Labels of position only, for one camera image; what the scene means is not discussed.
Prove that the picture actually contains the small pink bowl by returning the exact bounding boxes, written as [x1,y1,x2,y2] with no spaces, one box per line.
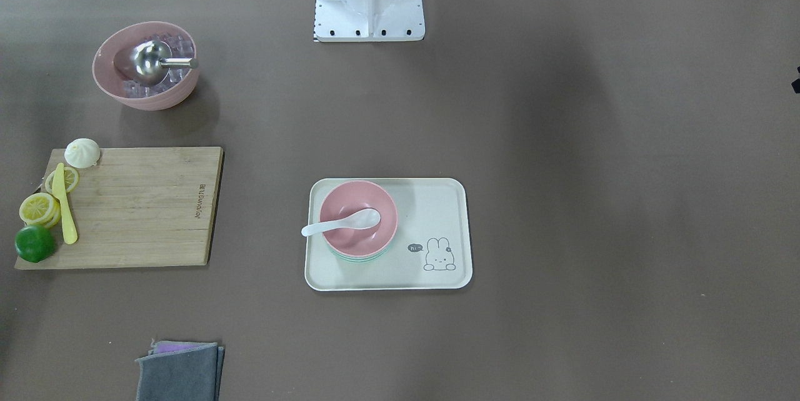
[312,180,398,262]

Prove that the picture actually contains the white ceramic spoon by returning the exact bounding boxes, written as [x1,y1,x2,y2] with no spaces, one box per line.
[301,208,382,237]

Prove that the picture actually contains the large pink ice bowl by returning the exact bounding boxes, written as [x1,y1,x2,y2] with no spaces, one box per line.
[92,21,199,111]

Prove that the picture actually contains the cream rabbit tray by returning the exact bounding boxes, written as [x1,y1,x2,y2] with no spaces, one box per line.
[305,178,473,291]

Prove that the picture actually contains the stacked green bowls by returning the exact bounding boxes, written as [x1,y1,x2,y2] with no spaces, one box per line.
[326,242,392,262]

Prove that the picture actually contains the wooden cutting board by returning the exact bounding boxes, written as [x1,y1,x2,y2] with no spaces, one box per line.
[14,147,224,270]

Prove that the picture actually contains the metal ice scoop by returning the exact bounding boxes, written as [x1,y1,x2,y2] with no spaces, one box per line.
[112,40,198,87]

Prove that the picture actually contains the grey folded cloth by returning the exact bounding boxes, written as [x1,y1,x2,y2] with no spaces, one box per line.
[136,340,226,400]

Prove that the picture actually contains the lemon slice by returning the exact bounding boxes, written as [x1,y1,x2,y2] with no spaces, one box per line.
[43,167,79,194]
[18,192,62,229]

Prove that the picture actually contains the yellow plastic knife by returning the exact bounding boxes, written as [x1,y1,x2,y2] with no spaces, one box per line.
[51,164,78,245]

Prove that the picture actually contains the green lime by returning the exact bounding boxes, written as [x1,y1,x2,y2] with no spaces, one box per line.
[14,225,57,262]

